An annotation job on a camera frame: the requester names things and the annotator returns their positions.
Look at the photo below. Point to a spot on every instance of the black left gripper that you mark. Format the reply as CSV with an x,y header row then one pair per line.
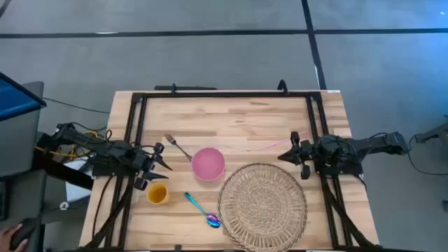
x,y
145,162

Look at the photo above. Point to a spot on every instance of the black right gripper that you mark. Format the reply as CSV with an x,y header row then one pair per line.
x,y
309,154

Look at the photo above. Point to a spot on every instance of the yellow ribbed cup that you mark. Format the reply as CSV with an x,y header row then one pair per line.
x,y
157,193

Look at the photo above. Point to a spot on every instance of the silver metal fork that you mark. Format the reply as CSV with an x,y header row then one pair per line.
x,y
170,139

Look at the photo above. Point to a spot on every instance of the pink plastic bowl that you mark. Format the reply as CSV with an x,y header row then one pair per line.
x,y
208,164

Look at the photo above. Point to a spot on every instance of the round woven straw placemat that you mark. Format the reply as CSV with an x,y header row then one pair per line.
x,y
262,206

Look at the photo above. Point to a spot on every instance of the iridescent blue metal spoon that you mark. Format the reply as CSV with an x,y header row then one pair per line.
x,y
213,220

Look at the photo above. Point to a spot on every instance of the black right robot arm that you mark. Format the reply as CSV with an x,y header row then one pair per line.
x,y
367,144

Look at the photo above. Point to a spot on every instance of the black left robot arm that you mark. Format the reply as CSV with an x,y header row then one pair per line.
x,y
112,150

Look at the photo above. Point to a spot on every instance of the thin pink stick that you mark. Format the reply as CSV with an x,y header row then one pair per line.
x,y
276,144

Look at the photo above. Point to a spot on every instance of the black hook clamp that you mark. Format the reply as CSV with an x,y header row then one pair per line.
x,y
282,87

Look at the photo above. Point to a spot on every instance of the white paper sheet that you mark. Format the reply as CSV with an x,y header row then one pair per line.
x,y
77,185

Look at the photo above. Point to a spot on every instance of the grey metal stand leg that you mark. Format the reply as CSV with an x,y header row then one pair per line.
x,y
435,133

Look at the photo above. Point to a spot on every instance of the black computer mouse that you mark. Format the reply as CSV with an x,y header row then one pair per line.
x,y
22,232

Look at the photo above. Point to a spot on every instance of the computer monitor blue screen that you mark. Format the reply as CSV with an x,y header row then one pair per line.
x,y
15,96

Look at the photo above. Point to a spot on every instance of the person's hand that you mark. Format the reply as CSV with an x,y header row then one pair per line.
x,y
5,239

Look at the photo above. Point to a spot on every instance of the black flat frame clamp bar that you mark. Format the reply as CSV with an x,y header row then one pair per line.
x,y
185,87

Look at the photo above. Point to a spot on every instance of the black aluminium table frame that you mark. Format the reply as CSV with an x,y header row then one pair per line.
x,y
227,94

